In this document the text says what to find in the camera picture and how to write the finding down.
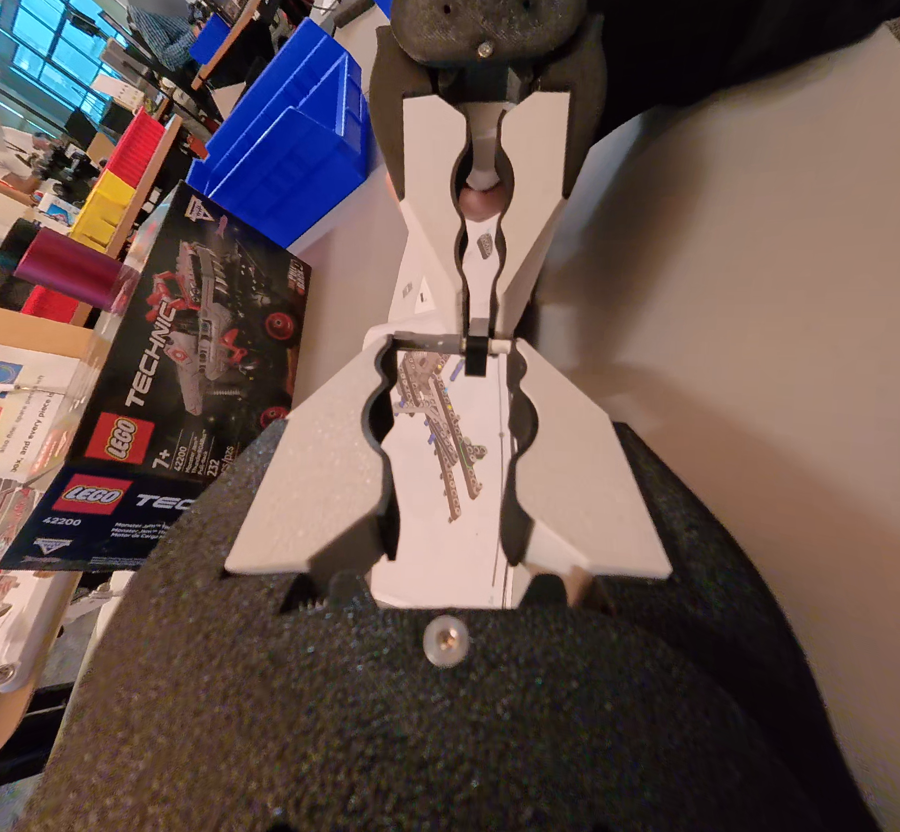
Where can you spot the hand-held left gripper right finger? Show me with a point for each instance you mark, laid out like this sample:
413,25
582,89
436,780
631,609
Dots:
583,487

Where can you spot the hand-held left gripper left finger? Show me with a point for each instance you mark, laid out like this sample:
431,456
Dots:
316,480

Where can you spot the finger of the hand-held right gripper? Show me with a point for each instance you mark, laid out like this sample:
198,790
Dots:
425,171
541,171

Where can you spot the white toy brick pin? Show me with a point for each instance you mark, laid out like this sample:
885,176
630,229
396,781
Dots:
500,346

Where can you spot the black toy brick connector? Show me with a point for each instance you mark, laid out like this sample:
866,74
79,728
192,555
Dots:
476,359

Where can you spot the black toy brick beam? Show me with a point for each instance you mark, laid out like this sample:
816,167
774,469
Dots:
429,342

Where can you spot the person's right forearm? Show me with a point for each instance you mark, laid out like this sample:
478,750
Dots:
738,9

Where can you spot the grey desk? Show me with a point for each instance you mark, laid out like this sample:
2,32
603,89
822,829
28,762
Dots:
738,318

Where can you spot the person's right hand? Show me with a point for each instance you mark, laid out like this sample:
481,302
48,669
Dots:
482,204

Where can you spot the open instruction booklet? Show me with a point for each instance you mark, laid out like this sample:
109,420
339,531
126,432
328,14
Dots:
450,550

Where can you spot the toy brick set box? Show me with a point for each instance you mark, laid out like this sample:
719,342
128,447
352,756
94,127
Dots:
190,368

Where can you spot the wooden edged table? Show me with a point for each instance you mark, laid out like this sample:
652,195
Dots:
242,23

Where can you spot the red storage bin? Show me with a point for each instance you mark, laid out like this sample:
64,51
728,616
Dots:
137,142

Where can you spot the yellow storage bin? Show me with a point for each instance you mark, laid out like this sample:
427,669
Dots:
105,209

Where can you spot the maroon cylinder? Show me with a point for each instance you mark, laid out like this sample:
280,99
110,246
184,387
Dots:
70,269

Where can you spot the window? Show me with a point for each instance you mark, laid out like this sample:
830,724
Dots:
56,37

